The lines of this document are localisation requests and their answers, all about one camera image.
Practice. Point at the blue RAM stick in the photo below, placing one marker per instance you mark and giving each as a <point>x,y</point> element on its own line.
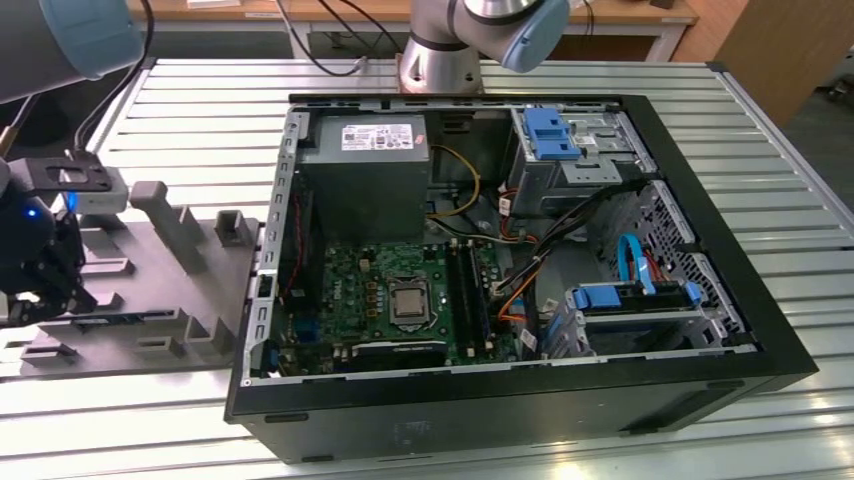
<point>127,318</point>

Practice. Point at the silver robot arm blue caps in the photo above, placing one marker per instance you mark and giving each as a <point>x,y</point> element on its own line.
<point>441,65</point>

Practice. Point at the grey parts rack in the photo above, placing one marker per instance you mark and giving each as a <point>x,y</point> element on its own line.
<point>167,295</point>

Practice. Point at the grey power supply unit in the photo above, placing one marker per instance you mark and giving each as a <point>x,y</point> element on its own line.
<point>361,190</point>

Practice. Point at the green motherboard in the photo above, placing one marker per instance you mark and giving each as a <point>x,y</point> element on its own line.
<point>401,260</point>

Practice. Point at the CPU socket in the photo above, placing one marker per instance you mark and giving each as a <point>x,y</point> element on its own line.
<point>409,281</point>

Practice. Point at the silver CPU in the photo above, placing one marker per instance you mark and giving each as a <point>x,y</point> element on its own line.
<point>409,305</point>

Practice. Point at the black graphics card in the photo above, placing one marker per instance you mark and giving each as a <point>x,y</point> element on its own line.
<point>401,357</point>

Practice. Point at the black open PC case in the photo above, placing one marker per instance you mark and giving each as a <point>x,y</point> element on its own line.
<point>468,415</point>

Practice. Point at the blue plastic drive carrier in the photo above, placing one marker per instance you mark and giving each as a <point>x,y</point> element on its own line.
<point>548,125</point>

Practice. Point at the metal optical drive cage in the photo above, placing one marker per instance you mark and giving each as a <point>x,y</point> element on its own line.
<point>588,172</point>

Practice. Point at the hard disk in blue carrier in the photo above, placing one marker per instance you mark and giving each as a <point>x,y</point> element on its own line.
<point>601,297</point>

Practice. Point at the metal disk bay cage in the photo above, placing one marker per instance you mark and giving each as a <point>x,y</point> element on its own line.
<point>668,316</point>

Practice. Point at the wooden cabinet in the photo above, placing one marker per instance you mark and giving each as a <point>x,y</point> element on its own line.
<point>788,50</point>

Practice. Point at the black chair wheel base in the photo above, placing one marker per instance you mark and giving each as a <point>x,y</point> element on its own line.
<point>843,89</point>

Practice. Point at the silver camera with black bracket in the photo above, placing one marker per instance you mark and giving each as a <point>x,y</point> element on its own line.
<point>101,202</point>

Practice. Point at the wooden desk white frame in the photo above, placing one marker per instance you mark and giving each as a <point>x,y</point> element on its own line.
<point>221,15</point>

